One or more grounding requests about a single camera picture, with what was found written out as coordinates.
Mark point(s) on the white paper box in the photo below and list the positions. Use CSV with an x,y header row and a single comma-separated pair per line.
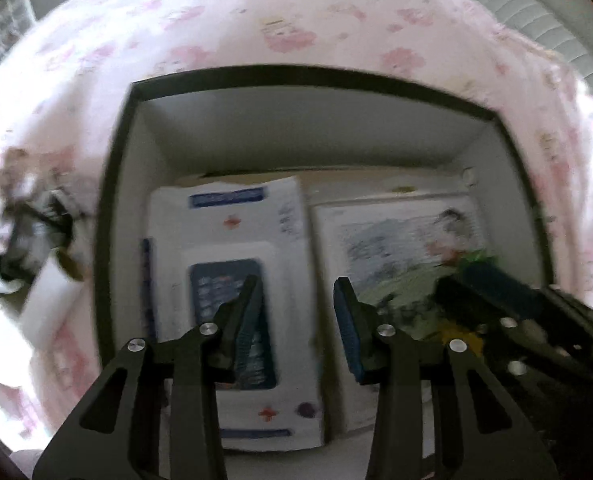
x,y
51,295

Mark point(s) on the black-rimmed white storage box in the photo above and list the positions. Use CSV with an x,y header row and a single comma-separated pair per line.
x,y
286,125

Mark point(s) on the pink printed blanket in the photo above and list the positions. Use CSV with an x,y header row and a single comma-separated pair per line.
x,y
226,10

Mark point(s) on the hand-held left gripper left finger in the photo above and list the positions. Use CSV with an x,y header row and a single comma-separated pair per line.
x,y
249,322

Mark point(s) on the illustrated picture book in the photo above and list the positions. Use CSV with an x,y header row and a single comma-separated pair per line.
x,y
386,240

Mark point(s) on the dark cloth pile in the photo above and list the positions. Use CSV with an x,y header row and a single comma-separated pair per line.
x,y
31,230

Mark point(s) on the green yellow snack packet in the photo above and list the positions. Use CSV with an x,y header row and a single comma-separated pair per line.
x,y
476,260

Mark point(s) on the white ribbed panel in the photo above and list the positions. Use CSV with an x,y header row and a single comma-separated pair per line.
x,y
541,15

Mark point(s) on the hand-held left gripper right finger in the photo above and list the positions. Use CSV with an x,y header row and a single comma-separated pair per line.
x,y
347,332

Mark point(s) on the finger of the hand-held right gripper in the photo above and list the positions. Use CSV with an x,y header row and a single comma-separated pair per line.
x,y
476,305
503,287

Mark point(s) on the white packet with blue label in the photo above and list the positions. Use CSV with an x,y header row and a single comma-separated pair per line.
x,y
226,230

